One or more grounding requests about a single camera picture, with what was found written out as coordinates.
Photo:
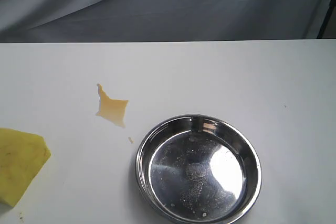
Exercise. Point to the round stainless steel bowl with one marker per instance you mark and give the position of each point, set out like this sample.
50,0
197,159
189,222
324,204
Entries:
198,169

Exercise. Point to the grey fabric backdrop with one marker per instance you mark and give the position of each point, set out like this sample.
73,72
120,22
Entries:
159,20

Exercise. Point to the yellow sponge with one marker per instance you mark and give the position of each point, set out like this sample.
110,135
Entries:
22,157

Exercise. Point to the black stand pole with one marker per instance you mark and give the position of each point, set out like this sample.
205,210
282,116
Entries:
326,19

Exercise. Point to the orange liquid spill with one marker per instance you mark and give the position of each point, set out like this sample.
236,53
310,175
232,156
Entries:
113,111

